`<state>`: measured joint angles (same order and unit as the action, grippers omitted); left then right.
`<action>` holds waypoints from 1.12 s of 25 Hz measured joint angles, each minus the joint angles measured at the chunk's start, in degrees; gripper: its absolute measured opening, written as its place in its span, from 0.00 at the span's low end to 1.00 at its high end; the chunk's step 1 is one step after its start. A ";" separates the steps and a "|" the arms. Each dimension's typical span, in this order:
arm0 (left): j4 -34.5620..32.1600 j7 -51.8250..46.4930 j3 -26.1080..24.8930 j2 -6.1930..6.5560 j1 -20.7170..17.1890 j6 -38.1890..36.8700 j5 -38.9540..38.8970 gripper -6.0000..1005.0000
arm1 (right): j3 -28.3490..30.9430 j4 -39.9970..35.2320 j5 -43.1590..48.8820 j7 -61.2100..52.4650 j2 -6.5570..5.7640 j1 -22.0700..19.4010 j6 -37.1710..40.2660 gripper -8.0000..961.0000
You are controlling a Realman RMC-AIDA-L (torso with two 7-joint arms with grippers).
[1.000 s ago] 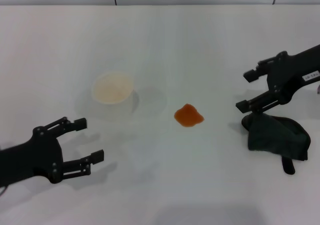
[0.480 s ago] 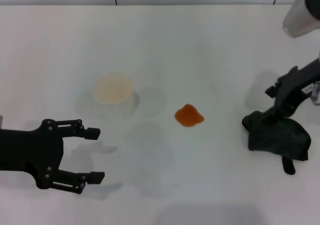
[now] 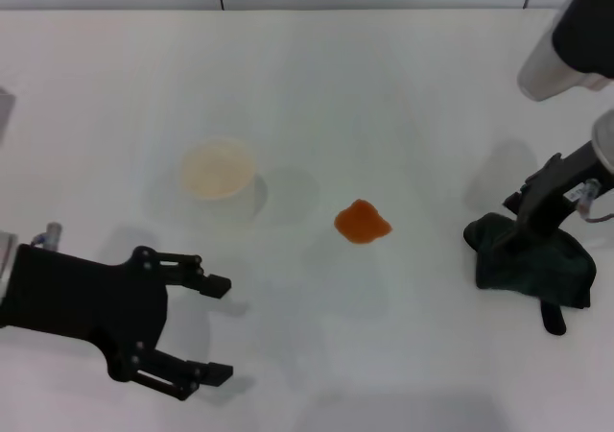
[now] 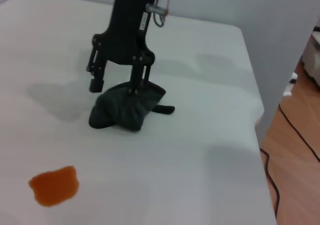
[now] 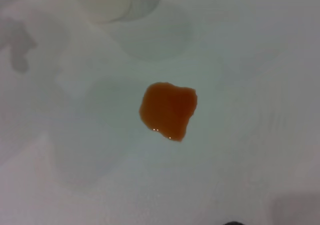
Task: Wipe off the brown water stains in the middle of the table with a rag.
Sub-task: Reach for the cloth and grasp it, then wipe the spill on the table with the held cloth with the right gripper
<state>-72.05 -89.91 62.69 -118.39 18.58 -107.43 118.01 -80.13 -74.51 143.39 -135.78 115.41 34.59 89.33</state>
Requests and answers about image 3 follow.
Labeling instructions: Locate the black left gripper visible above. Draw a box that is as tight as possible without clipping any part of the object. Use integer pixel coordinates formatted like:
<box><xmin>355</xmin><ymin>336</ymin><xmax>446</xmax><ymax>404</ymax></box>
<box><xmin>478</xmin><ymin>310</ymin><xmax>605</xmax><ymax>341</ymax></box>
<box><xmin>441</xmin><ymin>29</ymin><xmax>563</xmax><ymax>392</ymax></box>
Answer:
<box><xmin>0</xmin><ymin>244</ymin><xmax>233</xmax><ymax>383</ymax></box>

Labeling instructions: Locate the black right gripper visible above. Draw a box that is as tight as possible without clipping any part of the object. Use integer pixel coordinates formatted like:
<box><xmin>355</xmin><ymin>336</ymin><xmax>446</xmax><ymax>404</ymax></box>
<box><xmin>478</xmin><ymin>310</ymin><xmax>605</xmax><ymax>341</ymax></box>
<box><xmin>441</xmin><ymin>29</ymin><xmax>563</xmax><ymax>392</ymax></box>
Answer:
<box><xmin>488</xmin><ymin>138</ymin><xmax>604</xmax><ymax>256</ymax></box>

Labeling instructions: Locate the dark blue rag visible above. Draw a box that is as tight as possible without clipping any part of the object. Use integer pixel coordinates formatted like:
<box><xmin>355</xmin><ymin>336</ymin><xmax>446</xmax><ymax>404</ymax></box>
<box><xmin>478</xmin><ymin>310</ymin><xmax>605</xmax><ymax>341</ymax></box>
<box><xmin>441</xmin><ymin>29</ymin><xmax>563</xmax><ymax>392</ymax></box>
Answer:
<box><xmin>462</xmin><ymin>212</ymin><xmax>599</xmax><ymax>336</ymax></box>

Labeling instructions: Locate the white paper cup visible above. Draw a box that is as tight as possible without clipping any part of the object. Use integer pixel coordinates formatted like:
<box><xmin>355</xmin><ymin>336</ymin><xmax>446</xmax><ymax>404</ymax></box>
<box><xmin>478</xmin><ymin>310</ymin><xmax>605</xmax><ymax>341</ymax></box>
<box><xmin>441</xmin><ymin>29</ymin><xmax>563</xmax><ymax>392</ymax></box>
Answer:
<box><xmin>180</xmin><ymin>135</ymin><xmax>270</xmax><ymax>226</ymax></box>

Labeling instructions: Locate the brown water stain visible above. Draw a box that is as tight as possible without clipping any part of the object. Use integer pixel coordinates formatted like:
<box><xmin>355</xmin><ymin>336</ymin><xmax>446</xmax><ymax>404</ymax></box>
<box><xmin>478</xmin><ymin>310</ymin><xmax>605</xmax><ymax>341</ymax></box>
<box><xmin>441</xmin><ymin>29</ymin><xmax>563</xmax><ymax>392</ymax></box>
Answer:
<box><xmin>334</xmin><ymin>200</ymin><xmax>394</xmax><ymax>246</ymax></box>

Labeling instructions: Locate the right gripper cable plug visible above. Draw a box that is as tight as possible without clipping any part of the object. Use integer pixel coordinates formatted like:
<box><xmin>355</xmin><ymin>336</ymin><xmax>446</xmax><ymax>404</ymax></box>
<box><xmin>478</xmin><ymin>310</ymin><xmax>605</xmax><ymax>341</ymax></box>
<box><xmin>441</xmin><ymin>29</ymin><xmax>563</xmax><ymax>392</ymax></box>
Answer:
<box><xmin>573</xmin><ymin>179</ymin><xmax>614</xmax><ymax>225</ymax></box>

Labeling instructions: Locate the gripper cable plug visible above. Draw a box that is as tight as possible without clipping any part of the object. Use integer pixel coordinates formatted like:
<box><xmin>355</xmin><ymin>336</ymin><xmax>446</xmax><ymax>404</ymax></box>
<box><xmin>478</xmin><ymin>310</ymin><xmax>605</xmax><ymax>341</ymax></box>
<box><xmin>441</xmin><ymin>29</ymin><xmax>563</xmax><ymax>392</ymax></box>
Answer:
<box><xmin>573</xmin><ymin>179</ymin><xmax>614</xmax><ymax>225</ymax></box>
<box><xmin>31</xmin><ymin>221</ymin><xmax>64</xmax><ymax>252</ymax></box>

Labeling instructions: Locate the left gripper cable plug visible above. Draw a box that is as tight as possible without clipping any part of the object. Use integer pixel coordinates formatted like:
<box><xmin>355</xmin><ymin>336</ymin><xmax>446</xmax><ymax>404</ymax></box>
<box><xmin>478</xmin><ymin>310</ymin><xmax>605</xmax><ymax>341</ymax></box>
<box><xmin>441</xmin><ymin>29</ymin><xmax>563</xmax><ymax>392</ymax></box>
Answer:
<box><xmin>31</xmin><ymin>221</ymin><xmax>64</xmax><ymax>252</ymax></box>

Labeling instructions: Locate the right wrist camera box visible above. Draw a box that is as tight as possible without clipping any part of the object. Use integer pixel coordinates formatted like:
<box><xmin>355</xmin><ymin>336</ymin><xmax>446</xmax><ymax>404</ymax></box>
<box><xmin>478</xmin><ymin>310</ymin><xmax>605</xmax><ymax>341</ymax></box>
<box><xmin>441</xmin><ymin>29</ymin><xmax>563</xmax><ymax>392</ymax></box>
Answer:
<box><xmin>517</xmin><ymin>0</ymin><xmax>614</xmax><ymax>103</ymax></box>

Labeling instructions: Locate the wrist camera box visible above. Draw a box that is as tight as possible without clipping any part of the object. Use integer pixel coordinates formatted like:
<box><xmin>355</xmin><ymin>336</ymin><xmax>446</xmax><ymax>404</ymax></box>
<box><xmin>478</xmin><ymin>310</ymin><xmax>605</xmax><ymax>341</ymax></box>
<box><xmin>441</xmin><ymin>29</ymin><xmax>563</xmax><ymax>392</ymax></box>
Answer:
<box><xmin>0</xmin><ymin>88</ymin><xmax>17</xmax><ymax>146</ymax></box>
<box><xmin>517</xmin><ymin>0</ymin><xmax>614</xmax><ymax>103</ymax></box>

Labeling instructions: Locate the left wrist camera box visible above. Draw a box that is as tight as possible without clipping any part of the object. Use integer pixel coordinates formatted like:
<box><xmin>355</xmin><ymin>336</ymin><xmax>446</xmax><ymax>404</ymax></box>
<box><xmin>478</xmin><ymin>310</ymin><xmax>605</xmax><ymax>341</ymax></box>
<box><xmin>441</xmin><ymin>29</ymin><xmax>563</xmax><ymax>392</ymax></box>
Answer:
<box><xmin>0</xmin><ymin>88</ymin><xmax>17</xmax><ymax>146</ymax></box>

